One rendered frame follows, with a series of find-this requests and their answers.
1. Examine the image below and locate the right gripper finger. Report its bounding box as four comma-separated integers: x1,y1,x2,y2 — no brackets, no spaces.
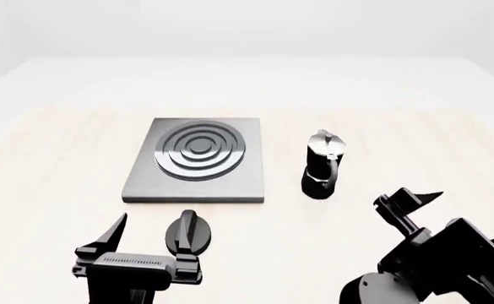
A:
372,195,423,237
388,187,444,212

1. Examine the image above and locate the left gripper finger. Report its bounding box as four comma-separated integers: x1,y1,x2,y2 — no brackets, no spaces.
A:
174,216,202,281
73,212,128,258

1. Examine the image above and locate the black oval stove knob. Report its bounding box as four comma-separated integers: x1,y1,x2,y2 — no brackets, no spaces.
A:
165,209,214,256

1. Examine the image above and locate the grey square stove plate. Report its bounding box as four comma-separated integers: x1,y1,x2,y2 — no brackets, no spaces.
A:
122,117,266,204

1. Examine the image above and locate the black moka pot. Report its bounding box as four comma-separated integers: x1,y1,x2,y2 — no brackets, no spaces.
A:
301,128,348,200

